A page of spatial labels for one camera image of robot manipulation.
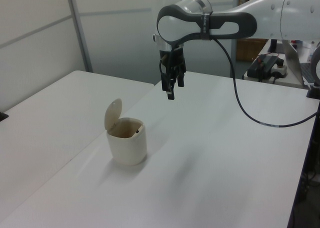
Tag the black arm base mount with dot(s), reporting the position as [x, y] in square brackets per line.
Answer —
[313, 93]

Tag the silver laptop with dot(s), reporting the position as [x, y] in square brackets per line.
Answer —
[293, 60]

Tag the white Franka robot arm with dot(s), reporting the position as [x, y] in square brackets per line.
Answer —
[265, 20]

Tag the small white trash can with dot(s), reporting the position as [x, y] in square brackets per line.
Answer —
[127, 150]

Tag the grey emergency stop button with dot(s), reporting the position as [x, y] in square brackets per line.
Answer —
[280, 69]

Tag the brown cardboard box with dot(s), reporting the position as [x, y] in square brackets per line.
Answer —
[251, 49]

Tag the black table frame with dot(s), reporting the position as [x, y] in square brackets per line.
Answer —
[310, 168]

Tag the black power supply box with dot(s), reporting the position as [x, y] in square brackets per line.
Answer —
[260, 68]

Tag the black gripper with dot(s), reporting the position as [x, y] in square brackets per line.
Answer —
[176, 58]

